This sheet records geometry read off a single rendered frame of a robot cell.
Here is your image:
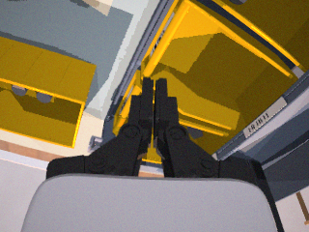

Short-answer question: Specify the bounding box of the dark grey tool case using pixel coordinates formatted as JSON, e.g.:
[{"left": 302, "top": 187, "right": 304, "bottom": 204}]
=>
[{"left": 225, "top": 156, "right": 285, "bottom": 232}]

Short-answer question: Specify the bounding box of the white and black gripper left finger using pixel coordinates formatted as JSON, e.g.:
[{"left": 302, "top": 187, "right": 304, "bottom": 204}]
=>
[{"left": 45, "top": 77, "right": 154, "bottom": 179}]

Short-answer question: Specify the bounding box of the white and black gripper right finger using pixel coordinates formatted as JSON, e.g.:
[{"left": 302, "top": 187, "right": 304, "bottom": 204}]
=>
[{"left": 153, "top": 78, "right": 256, "bottom": 186}]

